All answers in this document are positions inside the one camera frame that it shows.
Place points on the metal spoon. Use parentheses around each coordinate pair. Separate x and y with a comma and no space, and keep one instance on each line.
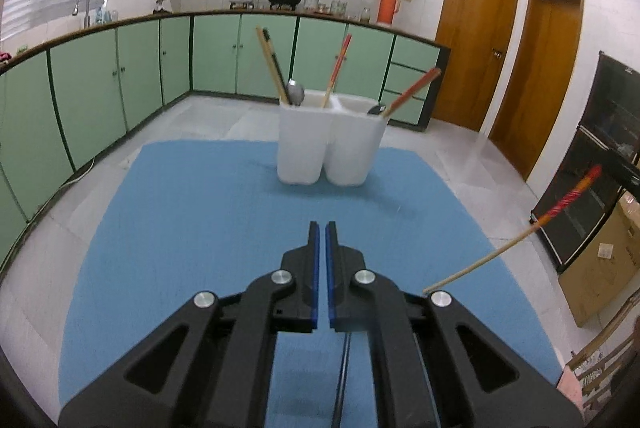
(296,91)

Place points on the small glass jar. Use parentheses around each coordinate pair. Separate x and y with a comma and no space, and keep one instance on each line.
(366,14)

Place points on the plain wooden chopstick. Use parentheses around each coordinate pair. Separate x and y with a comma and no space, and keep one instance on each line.
(270,63)

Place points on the green kitchen base cabinets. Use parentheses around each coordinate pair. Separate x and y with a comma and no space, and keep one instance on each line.
(85,82)

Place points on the black glass cabinet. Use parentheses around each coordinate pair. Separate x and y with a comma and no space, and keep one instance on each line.
(600,117)

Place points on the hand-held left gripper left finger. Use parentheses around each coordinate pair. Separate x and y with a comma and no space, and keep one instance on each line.
(314,273)

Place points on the glass cups by sink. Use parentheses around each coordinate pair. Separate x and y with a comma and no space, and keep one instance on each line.
(106,15)

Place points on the orange thermos jug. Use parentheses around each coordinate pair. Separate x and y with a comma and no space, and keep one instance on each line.
(387,7)

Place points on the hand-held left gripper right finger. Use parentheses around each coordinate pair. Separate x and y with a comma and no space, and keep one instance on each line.
(330,273)

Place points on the pink cloth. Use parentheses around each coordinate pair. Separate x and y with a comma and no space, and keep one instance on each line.
(570,388)

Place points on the metal kettle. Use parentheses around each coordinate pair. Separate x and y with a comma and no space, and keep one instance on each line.
(161,3)

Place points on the black chopstick silver band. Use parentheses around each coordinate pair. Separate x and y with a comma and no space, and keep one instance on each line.
(344,368)
(267,36)

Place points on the wooden chair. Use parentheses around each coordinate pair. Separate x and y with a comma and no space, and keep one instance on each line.
(607,348)

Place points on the wooden door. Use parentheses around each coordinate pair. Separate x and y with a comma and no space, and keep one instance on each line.
(475,37)
(540,77)

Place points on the black spoon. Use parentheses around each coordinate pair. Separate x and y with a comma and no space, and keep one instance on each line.
(375,109)

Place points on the cardboard box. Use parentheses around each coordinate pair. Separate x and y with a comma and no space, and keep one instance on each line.
(600,268)

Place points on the blue table mat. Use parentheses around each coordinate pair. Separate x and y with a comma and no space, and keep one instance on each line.
(175,233)

